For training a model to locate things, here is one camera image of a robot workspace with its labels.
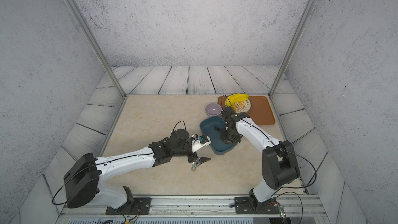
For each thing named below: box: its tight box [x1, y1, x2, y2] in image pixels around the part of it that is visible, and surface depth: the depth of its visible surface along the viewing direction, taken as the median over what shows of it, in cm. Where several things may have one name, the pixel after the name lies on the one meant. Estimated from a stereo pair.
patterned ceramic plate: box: [224, 95, 252, 114], surface depth 117 cm
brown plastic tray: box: [217, 95, 276, 126], surface depth 114 cm
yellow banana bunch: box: [225, 93, 250, 112], surface depth 115 cm
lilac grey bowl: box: [205, 102, 223, 117], surface depth 110 cm
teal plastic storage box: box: [199, 115, 238, 156], surface depth 103 cm
